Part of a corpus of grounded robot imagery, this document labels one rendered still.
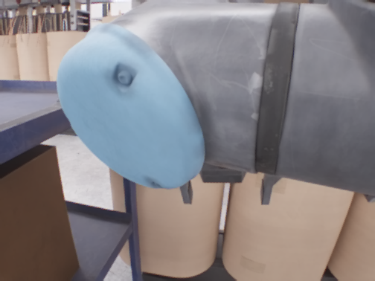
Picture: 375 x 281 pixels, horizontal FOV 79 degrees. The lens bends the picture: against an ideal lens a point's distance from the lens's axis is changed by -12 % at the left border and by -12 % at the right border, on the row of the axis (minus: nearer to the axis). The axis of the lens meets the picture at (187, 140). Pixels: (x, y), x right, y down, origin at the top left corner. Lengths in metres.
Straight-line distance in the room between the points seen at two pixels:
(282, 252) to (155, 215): 0.43
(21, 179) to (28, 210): 0.06
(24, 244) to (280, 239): 0.70
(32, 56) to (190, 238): 2.62
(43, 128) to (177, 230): 0.60
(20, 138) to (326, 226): 0.81
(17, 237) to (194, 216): 0.53
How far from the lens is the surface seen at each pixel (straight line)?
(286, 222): 0.83
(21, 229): 0.47
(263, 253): 0.90
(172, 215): 0.83
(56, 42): 2.84
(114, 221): 0.79
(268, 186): 0.41
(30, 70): 3.10
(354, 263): 1.10
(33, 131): 0.35
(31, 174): 0.46
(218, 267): 1.12
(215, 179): 0.27
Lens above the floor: 0.99
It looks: 20 degrees down
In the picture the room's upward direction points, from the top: 3 degrees clockwise
